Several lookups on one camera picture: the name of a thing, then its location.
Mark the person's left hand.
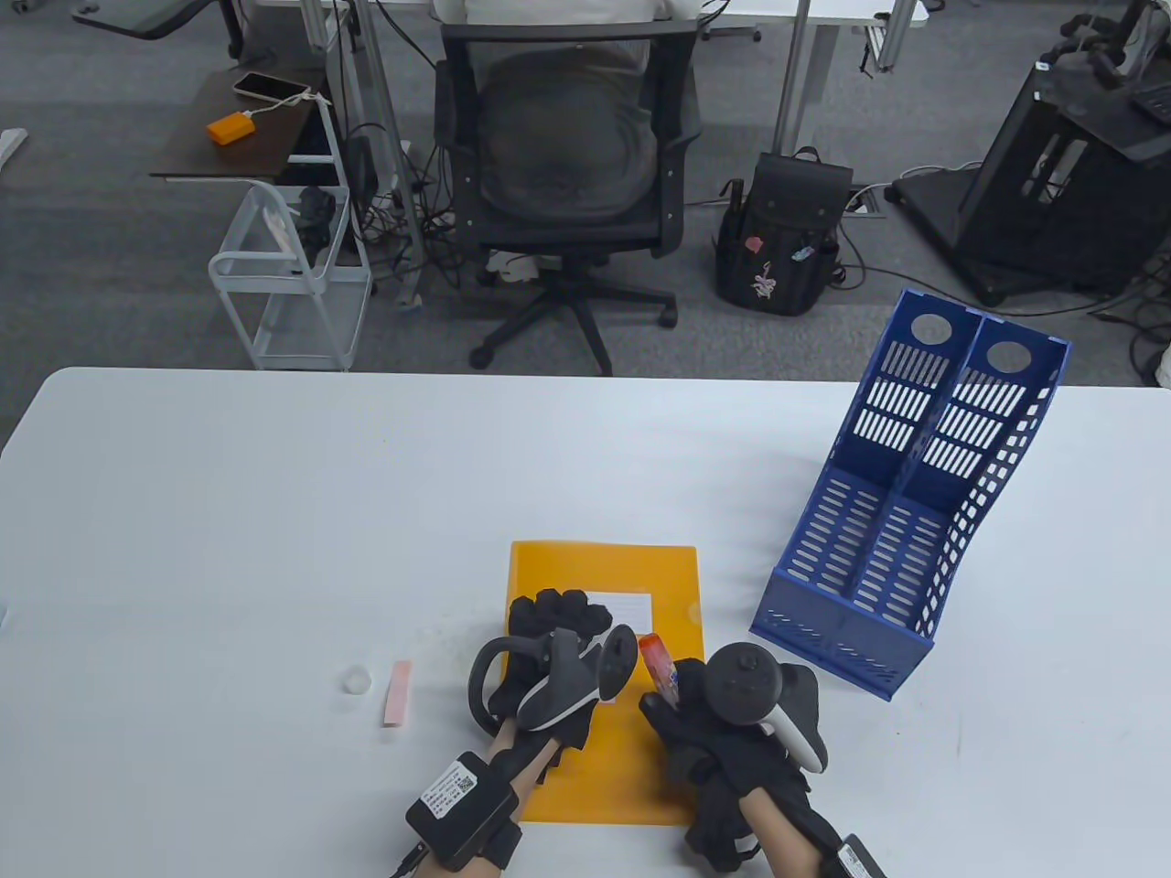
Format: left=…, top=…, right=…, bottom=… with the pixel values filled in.
left=485, top=588, right=616, bottom=787

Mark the person's right hand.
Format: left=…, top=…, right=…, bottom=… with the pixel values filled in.
left=638, top=657, right=838, bottom=874

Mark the yellow L-shaped folder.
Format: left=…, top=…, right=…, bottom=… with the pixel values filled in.
left=506, top=541, right=705, bottom=827

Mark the orange glue stick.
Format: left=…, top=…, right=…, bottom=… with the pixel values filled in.
left=638, top=633, right=682, bottom=705

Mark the pink sticky note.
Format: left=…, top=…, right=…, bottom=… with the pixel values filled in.
left=382, top=660, right=414, bottom=729

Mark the person's right forearm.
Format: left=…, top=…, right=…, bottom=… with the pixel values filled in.
left=739, top=792, right=824, bottom=878

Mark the person's left forearm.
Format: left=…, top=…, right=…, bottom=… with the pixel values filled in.
left=485, top=727, right=561, bottom=797

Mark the black left hand controller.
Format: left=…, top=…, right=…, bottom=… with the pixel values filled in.
left=468, top=624, right=639, bottom=733

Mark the black hand controller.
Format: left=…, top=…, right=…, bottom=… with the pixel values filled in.
left=704, top=643, right=829, bottom=774
left=468, top=624, right=639, bottom=733

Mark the white label sticker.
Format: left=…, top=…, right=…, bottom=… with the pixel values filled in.
left=585, top=593, right=653, bottom=632

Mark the black right hand controller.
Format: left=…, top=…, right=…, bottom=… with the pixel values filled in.
left=704, top=643, right=829, bottom=774

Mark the blue plastic file rack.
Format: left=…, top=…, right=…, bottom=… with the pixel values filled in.
left=749, top=289, right=1071, bottom=702

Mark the black mesh office chair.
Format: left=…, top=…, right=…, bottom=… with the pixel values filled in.
left=433, top=20, right=704, bottom=378

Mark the black backpack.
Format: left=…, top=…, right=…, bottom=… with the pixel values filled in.
left=714, top=146, right=856, bottom=318

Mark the black bag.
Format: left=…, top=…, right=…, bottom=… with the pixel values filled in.
left=295, top=186, right=338, bottom=271

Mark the brown side table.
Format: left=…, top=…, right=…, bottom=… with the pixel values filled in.
left=149, top=69, right=335, bottom=182

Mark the white desk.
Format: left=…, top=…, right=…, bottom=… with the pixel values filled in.
left=252, top=0, right=929, bottom=307

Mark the white smartphone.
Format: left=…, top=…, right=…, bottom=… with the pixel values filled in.
left=232, top=71, right=312, bottom=103

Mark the black equipment stand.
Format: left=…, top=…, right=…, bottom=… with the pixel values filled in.
left=892, top=64, right=1171, bottom=307

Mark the black equipment on stand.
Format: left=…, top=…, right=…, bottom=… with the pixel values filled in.
left=1038, top=0, right=1171, bottom=129

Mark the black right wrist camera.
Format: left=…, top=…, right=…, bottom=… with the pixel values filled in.
left=828, top=832, right=886, bottom=878

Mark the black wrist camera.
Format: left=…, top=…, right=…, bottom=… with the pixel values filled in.
left=405, top=752, right=524, bottom=872
left=828, top=832, right=886, bottom=878

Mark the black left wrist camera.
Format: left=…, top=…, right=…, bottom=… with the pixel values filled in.
left=405, top=752, right=524, bottom=872

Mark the white wire cart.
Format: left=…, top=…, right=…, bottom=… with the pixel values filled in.
left=208, top=178, right=374, bottom=372

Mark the white charging cable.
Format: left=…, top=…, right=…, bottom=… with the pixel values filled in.
left=247, top=90, right=332, bottom=120

